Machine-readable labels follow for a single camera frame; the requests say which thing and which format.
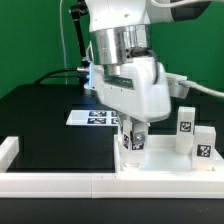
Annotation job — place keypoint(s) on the white U-shaped obstacle fence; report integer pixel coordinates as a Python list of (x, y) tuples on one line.
[(205, 184)]

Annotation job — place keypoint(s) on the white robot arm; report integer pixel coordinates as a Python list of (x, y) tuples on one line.
[(120, 31)]

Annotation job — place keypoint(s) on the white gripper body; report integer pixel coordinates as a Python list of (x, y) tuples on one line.
[(146, 101)]

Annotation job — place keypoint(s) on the white sheet with AprilTags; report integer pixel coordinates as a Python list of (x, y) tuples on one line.
[(92, 118)]

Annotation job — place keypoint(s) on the white square table top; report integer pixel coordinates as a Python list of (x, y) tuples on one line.
[(160, 155)]

